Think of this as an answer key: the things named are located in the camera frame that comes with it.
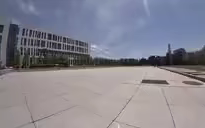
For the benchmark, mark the row of trees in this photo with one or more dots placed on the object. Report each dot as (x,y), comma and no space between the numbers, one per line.
(123,61)

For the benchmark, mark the pale stone slab plaza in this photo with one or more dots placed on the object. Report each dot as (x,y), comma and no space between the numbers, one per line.
(90,96)

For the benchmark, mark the rectangular dark ground grate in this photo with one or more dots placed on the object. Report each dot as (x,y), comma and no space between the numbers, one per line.
(192,82)
(155,81)

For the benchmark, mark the white building with window grid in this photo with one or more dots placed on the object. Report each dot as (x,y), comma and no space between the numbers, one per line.
(40,46)

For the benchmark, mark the thin tower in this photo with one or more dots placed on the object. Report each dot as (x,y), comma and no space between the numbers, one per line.
(169,53)

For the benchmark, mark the group of buildings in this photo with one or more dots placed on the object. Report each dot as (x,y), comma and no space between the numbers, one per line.
(190,56)

